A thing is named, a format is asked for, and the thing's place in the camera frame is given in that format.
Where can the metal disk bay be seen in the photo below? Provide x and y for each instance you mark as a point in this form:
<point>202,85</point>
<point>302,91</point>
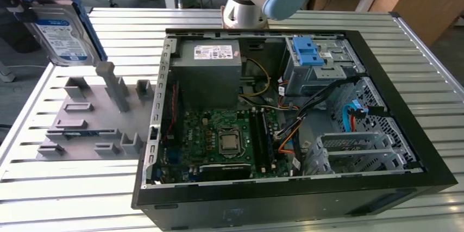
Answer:
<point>358,153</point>

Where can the black mesh waste bin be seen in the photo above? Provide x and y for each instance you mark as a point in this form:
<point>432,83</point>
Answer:
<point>17,39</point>

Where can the CPU socket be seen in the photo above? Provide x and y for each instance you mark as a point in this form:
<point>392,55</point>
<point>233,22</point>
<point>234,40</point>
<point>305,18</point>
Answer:
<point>230,156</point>

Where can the green motherboard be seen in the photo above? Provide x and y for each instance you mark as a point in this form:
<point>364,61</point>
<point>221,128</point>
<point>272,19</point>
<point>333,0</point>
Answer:
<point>202,118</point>

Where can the RAM stick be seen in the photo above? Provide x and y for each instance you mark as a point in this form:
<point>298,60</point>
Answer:
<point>81,134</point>

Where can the hard disk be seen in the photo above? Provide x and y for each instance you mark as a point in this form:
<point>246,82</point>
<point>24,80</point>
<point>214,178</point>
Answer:
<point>61,33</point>

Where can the blue plastic drive latch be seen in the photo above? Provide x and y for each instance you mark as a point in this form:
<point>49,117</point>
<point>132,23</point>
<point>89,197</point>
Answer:
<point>308,55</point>

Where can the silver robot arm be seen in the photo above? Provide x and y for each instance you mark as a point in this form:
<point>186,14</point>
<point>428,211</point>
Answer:
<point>246,12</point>

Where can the wooden cabinet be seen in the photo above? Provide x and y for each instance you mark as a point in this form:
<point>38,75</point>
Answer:
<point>426,3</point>

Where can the grey desk foot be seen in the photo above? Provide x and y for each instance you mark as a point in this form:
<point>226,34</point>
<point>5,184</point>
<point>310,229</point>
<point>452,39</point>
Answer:
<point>5,74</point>

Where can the silver CPU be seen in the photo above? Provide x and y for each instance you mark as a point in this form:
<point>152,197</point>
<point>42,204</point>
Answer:
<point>229,143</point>

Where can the black RAM slot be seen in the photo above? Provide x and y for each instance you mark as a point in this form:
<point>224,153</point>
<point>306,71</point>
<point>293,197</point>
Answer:
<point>256,139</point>

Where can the black open PC case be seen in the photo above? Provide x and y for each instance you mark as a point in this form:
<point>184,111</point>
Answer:
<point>253,207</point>

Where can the black graphics card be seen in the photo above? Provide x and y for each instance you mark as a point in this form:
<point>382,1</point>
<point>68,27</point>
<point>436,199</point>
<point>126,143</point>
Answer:
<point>224,172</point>

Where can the metal drive cage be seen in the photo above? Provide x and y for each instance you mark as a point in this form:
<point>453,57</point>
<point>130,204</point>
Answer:
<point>325,74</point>

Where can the grey parts rack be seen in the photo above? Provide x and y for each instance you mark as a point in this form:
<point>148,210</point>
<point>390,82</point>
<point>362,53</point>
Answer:
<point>97,118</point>

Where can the grey power supply unit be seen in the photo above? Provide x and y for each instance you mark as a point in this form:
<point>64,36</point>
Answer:
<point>206,85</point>

